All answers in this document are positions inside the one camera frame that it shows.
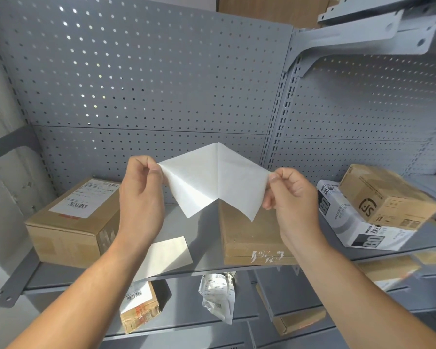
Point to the wide grey pegboard panel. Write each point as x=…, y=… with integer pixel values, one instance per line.
x=138, y=87

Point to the narrow grey pegboard panel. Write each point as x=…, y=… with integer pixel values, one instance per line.
x=356, y=116

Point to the person's right thumb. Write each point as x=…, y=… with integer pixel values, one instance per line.
x=281, y=173

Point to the plain taped cardboard box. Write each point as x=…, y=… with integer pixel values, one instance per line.
x=247, y=236

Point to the person's right forearm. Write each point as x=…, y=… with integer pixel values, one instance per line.
x=352, y=301

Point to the person's left forearm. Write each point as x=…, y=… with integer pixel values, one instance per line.
x=91, y=298

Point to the white and grey printed box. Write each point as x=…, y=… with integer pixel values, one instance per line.
x=352, y=225

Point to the crumpled white parcel bag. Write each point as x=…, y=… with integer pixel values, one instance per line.
x=218, y=296

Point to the person's left thumb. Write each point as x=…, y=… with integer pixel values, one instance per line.
x=145, y=162

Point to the person's left hand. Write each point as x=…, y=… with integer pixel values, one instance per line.
x=140, y=207

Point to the grey metal lower shelf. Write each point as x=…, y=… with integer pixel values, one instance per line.
x=189, y=308
x=348, y=301

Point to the grey slotted upright post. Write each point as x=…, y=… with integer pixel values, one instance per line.
x=278, y=116

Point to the white paper sheet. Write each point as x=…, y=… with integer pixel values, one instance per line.
x=214, y=178

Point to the cardboard box with black print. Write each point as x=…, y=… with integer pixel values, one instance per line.
x=385, y=196

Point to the small torn labelled cardboard box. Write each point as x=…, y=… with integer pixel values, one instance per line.
x=140, y=305

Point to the person's right hand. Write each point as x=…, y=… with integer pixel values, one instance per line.
x=298, y=210

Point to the grey metal shelf bracket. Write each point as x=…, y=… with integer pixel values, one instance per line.
x=363, y=30

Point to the brown wooden board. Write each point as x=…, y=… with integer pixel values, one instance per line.
x=272, y=10

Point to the brown cardboard parcel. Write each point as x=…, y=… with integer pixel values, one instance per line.
x=388, y=272

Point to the cardboard box with white label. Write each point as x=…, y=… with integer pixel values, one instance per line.
x=69, y=228

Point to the flat brown cardboard box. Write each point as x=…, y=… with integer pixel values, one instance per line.
x=298, y=320

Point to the cream paper slip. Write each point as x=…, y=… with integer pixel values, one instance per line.
x=167, y=255

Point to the grey metal shelf board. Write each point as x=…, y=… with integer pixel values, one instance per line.
x=200, y=236

